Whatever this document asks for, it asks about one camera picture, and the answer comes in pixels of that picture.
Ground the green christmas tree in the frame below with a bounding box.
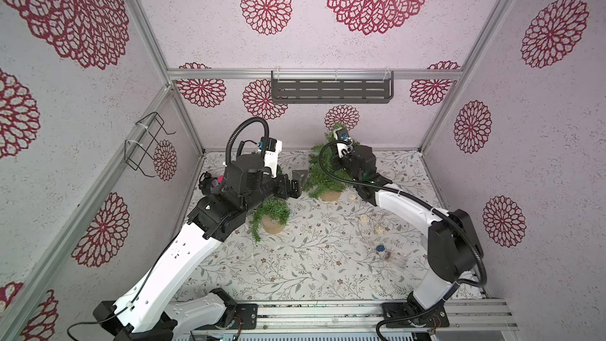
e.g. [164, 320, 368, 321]
[250, 197, 292, 243]
[302, 122, 361, 202]

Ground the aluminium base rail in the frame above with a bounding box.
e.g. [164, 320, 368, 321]
[122, 299, 519, 335]

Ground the black wire wall rack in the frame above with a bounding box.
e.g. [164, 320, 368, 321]
[123, 111, 178, 182]

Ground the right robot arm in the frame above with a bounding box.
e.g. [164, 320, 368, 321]
[317, 126, 488, 339]

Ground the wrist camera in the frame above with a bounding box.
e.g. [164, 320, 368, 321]
[260, 137, 282, 178]
[333, 126, 354, 159]

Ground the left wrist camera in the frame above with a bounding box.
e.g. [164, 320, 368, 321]
[260, 137, 282, 178]

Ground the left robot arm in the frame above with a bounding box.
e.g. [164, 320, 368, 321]
[90, 117, 302, 340]

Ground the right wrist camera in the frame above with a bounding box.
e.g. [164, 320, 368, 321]
[333, 126, 354, 159]

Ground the grey wall shelf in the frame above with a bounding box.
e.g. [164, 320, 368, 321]
[270, 70, 395, 104]

